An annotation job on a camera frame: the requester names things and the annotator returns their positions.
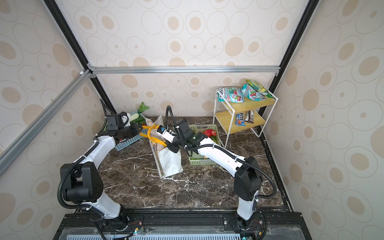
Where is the white canvas grocery bag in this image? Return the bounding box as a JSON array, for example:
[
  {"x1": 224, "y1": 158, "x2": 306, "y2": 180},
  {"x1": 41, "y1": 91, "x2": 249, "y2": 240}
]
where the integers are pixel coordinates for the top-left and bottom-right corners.
[{"x1": 140, "y1": 117, "x2": 183, "y2": 179}]

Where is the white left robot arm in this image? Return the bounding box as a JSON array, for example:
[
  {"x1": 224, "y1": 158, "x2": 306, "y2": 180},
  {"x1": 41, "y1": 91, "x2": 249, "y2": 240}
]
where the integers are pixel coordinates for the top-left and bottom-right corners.
[{"x1": 57, "y1": 112, "x2": 142, "y2": 221}]

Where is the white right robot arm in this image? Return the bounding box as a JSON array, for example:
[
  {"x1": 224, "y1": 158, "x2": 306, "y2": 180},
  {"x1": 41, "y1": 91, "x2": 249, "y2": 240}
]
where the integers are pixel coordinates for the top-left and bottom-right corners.
[{"x1": 157, "y1": 120, "x2": 277, "y2": 221}]

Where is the green candy snack bag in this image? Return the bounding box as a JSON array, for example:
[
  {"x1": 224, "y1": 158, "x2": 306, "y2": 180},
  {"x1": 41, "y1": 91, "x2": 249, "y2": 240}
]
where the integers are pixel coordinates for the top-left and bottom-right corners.
[{"x1": 218, "y1": 87, "x2": 244, "y2": 103}]

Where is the teal candy snack bag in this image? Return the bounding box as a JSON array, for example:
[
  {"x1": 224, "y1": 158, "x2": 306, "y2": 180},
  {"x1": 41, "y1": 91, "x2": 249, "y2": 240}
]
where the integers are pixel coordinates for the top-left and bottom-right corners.
[{"x1": 242, "y1": 84, "x2": 266, "y2": 102}]

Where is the yellow green snack bag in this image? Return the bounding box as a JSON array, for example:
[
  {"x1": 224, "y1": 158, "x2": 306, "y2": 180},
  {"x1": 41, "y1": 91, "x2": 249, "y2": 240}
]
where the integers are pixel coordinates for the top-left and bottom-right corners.
[{"x1": 246, "y1": 80, "x2": 272, "y2": 98}]

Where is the white daikon radish toy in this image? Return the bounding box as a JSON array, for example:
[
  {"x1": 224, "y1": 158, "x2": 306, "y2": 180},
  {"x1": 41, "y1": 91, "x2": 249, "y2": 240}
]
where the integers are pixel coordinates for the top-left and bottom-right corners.
[{"x1": 130, "y1": 102, "x2": 150, "y2": 122}]

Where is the green cucumber toy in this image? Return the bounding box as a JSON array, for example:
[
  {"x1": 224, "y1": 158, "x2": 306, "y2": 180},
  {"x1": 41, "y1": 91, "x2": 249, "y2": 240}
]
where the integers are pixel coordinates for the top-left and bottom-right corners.
[{"x1": 130, "y1": 117, "x2": 146, "y2": 125}]

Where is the red apple toy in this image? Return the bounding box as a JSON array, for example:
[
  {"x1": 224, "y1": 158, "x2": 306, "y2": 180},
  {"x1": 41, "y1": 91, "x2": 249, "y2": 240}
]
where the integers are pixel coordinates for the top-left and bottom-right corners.
[{"x1": 204, "y1": 129, "x2": 214, "y2": 138}]

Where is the blue perforated basket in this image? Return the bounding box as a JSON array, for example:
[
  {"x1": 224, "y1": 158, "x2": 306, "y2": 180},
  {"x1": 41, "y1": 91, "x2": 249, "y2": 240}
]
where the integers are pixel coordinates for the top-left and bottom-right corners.
[{"x1": 115, "y1": 114, "x2": 148, "y2": 151}]

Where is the light green perforated basket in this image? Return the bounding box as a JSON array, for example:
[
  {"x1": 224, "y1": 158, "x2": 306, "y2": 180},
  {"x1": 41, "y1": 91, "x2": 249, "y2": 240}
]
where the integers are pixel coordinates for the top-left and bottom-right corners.
[{"x1": 189, "y1": 124, "x2": 222, "y2": 166}]

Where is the green orange mango toy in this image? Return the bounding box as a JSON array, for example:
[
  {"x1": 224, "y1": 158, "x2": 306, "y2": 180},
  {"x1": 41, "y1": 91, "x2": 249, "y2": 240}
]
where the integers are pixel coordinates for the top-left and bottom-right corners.
[{"x1": 211, "y1": 136, "x2": 218, "y2": 144}]

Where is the blue candy packet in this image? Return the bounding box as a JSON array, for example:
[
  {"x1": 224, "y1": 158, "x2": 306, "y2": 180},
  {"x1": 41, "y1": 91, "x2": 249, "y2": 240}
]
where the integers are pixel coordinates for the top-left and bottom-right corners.
[{"x1": 235, "y1": 113, "x2": 245, "y2": 127}]

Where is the brown chocolate bar packet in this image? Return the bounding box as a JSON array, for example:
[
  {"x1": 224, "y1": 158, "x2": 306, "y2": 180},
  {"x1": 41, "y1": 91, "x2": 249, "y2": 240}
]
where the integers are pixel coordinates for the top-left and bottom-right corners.
[{"x1": 245, "y1": 111, "x2": 254, "y2": 124}]

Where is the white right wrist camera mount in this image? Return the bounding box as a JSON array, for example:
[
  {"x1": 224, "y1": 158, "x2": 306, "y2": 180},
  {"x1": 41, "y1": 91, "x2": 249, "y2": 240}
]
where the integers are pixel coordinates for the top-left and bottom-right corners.
[{"x1": 157, "y1": 125, "x2": 175, "y2": 143}]

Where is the white wire wooden shelf rack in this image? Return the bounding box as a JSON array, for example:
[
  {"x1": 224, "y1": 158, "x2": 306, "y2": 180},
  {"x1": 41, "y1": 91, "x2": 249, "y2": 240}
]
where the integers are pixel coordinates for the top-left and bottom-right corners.
[{"x1": 213, "y1": 91, "x2": 279, "y2": 147}]

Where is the horizontal aluminium frame bar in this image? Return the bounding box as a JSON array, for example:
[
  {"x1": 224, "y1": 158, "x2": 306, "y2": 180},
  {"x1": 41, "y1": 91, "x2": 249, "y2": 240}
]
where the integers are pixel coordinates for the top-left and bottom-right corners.
[{"x1": 91, "y1": 66, "x2": 280, "y2": 74}]

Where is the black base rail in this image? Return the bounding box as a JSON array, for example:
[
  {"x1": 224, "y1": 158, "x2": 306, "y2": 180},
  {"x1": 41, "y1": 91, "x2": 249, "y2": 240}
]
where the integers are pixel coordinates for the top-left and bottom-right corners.
[{"x1": 53, "y1": 208, "x2": 311, "y2": 240}]

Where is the diagonal aluminium frame bar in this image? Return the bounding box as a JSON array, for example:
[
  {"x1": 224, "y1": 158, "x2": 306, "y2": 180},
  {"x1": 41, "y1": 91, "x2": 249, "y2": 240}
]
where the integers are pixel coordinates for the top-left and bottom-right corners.
[{"x1": 1, "y1": 70, "x2": 91, "y2": 175}]

